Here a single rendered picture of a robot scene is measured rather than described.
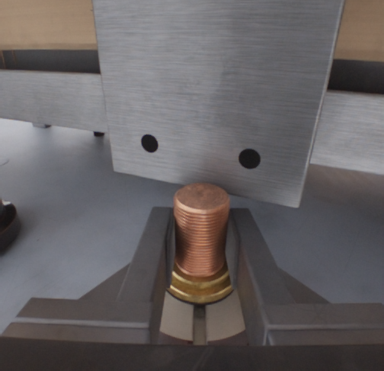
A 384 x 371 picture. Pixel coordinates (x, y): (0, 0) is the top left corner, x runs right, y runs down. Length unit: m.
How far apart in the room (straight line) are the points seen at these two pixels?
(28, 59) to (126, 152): 0.22
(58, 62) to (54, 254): 0.20
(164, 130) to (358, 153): 0.13
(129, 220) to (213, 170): 0.20
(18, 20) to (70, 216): 0.22
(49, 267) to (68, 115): 0.15
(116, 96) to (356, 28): 0.17
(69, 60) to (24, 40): 0.06
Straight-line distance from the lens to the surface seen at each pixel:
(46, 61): 0.35
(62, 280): 0.29
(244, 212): 0.15
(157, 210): 0.15
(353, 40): 0.23
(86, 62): 0.31
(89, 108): 0.25
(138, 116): 0.16
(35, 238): 0.35
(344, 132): 0.20
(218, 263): 0.16
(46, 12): 0.33
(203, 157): 0.15
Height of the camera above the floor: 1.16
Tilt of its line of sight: 28 degrees up
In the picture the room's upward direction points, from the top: 179 degrees counter-clockwise
